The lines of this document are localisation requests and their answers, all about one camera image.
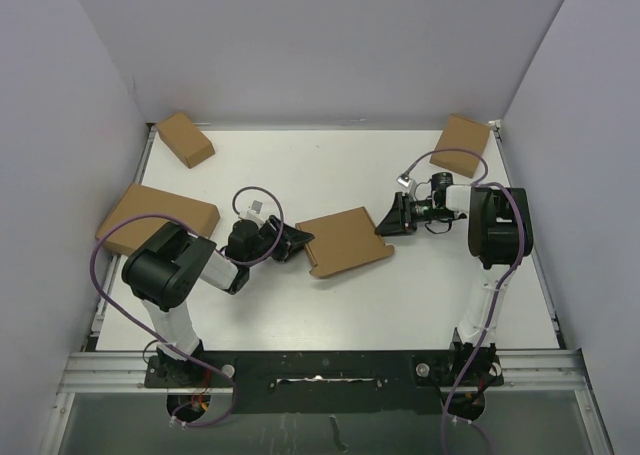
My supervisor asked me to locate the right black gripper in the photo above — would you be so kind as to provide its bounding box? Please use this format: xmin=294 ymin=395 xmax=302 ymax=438
xmin=375 ymin=192 xmax=456 ymax=237

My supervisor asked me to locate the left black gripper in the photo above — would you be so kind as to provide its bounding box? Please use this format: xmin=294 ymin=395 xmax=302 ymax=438
xmin=245 ymin=215 xmax=313 ymax=267

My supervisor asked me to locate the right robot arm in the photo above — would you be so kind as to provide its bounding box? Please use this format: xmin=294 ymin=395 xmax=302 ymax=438
xmin=375 ymin=172 xmax=534 ymax=384

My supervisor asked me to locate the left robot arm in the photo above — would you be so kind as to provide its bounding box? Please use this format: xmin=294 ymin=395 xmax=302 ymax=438
xmin=122 ymin=215 xmax=315 ymax=386

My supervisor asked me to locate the large folded cardboard box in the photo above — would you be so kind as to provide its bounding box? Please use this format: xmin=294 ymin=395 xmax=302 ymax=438
xmin=95 ymin=183 xmax=220 ymax=256

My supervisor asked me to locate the small folded cardboard box left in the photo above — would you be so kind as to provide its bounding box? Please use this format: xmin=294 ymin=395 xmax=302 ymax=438
xmin=156 ymin=112 xmax=215 ymax=169

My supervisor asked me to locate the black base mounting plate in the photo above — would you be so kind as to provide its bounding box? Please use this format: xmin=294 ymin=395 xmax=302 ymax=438
xmin=144 ymin=348 xmax=504 ymax=422

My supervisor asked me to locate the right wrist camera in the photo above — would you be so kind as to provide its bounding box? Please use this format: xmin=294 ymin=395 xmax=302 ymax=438
xmin=397 ymin=173 xmax=419 ymax=197

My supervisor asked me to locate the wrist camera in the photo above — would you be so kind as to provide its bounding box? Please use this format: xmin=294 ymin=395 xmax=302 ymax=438
xmin=397 ymin=173 xmax=419 ymax=197
xmin=238 ymin=200 xmax=265 ymax=227

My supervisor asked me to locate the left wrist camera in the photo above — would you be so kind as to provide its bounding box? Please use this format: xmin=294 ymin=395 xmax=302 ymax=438
xmin=238 ymin=200 xmax=265 ymax=227

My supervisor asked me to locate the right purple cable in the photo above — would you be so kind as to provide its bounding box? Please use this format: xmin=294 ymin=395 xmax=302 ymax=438
xmin=407 ymin=148 xmax=531 ymax=455

